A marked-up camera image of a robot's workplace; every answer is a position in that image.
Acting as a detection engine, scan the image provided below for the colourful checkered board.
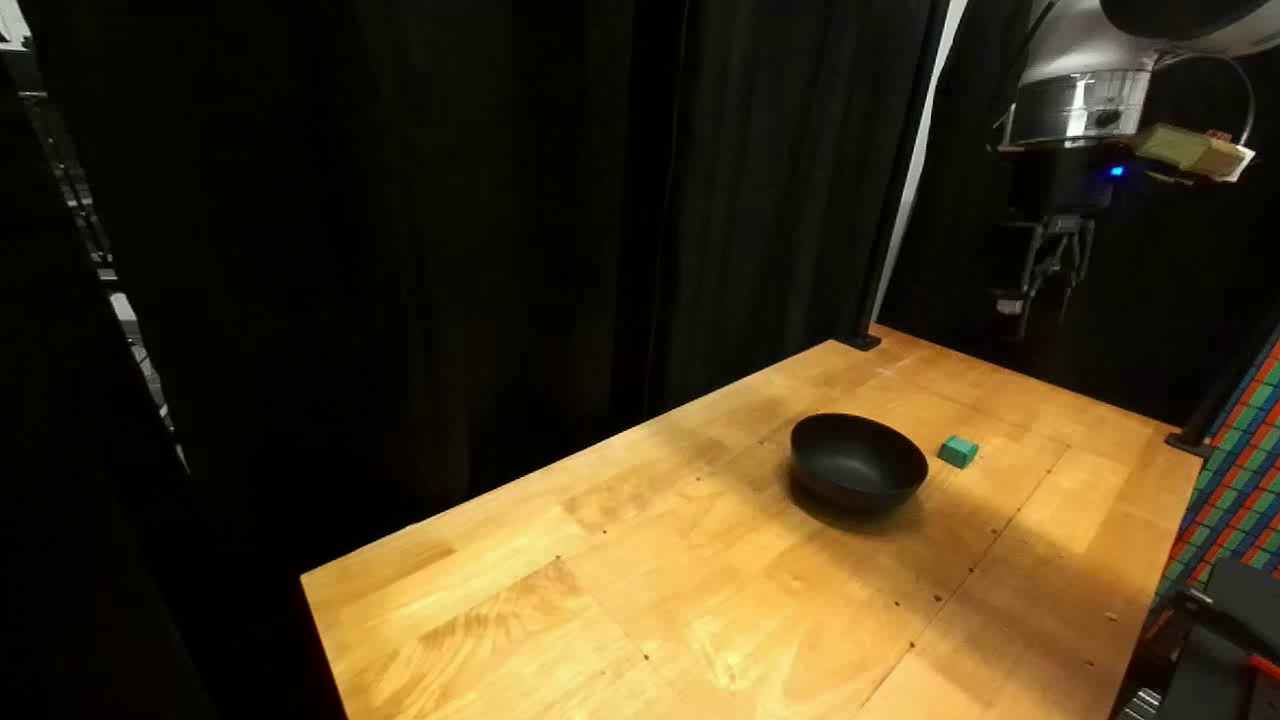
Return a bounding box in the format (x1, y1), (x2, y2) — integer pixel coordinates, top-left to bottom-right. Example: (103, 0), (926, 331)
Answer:
(1154, 331), (1280, 609)

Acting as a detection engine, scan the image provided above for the black bowl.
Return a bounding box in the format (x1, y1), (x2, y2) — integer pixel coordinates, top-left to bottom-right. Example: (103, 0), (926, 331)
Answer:
(788, 408), (932, 524)

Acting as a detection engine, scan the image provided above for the white slanted pole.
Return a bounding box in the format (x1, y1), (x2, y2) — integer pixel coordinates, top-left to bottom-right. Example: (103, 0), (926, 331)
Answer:
(859, 0), (977, 342)

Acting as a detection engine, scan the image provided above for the green block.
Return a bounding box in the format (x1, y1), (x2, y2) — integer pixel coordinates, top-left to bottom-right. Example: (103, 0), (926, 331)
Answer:
(937, 431), (986, 473)

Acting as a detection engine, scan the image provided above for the black equipment with red trim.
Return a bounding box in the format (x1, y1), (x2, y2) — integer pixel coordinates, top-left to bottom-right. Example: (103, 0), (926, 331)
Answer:
(1108, 567), (1280, 720)

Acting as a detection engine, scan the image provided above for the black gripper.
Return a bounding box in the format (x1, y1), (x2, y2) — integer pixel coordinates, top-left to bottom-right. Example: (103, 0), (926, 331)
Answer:
(990, 139), (1137, 323)

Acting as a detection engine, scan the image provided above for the black curtain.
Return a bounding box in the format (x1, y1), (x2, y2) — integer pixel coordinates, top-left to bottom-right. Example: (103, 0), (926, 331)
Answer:
(23, 0), (1280, 537)

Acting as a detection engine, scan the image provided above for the thin grey cable loop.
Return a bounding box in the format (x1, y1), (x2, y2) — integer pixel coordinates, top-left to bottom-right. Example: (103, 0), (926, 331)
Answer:
(1154, 51), (1266, 150)

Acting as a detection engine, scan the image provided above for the grey metal frame strip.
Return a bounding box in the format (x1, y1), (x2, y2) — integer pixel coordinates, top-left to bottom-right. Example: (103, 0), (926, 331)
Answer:
(0, 0), (195, 479)

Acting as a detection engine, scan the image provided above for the beige wrist camera box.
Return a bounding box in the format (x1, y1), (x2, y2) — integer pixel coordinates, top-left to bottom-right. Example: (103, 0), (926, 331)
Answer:
(1133, 121), (1260, 190)

